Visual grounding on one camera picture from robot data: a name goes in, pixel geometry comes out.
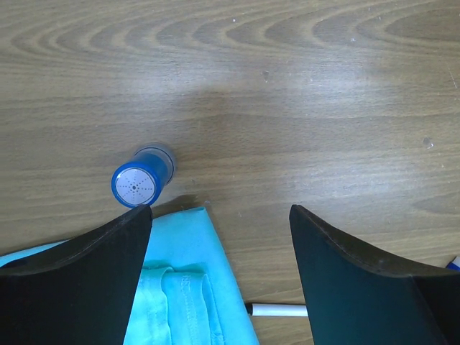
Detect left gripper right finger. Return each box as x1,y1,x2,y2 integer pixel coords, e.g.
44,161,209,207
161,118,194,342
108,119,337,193
289,205,459,344

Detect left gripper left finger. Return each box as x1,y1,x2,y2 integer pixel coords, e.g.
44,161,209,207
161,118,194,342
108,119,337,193
1,206,152,344

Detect folded teal cloth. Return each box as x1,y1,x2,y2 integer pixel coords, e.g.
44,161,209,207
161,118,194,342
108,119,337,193
1,208,258,344

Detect black capped white marker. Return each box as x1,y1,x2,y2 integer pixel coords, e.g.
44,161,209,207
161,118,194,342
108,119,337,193
245,303,308,318

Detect blue capped white marker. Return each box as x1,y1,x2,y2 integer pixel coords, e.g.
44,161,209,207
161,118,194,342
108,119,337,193
446,256,460,271

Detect blue cylindrical pin container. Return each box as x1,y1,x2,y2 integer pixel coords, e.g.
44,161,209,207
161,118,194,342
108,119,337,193
111,143,177,208

